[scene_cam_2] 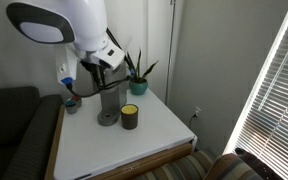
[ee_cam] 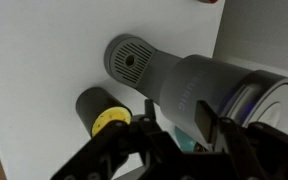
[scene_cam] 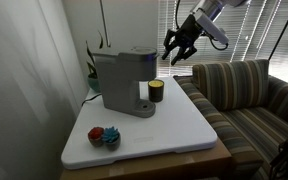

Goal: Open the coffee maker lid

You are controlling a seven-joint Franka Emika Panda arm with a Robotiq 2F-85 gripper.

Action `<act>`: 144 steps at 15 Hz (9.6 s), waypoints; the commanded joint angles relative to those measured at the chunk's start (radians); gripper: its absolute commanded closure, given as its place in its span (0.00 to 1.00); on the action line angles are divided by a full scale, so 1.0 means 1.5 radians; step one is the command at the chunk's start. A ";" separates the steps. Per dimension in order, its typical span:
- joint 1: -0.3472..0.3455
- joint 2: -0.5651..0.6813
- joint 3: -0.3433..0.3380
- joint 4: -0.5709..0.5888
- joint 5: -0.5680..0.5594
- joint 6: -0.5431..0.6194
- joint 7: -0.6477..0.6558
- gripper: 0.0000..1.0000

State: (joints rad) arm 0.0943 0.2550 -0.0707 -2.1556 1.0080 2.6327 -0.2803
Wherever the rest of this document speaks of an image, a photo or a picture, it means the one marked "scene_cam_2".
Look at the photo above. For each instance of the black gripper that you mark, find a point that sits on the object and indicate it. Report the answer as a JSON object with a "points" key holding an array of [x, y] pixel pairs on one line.
{"points": [[89, 66]]}

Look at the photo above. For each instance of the gray coffee maker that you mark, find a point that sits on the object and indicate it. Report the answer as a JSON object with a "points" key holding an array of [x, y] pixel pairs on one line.
{"points": [[112, 100]]}

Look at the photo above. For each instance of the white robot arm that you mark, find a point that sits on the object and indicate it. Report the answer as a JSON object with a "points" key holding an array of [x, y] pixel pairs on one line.
{"points": [[84, 20]]}

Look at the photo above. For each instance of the red succulent in small pot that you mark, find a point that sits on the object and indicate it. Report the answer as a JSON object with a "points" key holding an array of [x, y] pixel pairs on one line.
{"points": [[77, 101]]}

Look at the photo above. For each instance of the snake plant in teal pot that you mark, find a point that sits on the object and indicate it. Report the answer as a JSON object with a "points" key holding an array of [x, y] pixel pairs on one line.
{"points": [[138, 87]]}

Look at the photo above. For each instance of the blue succulent in small pot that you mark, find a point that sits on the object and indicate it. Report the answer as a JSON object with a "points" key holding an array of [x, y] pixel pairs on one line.
{"points": [[71, 107]]}

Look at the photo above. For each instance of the dark candle jar yellow wax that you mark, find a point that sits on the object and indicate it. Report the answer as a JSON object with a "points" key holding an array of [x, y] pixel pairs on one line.
{"points": [[129, 118]]}

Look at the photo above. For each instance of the white plastic table board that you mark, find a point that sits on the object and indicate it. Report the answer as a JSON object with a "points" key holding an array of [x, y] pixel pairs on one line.
{"points": [[117, 143]]}

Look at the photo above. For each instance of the thin metal lamp pole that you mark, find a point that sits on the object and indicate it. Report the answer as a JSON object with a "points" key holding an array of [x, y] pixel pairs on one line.
{"points": [[170, 50]]}

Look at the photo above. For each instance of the dark gray fabric sofa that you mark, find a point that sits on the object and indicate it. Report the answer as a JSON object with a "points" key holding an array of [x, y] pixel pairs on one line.
{"points": [[14, 133]]}

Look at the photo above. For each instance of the striped fabric sofa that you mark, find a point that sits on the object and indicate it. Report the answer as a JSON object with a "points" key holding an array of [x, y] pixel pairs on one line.
{"points": [[184, 168]]}

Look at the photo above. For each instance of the white window blinds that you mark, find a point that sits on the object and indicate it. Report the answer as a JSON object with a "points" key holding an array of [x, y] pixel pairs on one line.
{"points": [[277, 116]]}

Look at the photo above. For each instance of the white wall outlet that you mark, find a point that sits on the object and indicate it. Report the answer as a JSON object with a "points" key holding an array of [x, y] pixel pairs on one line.
{"points": [[197, 110]]}

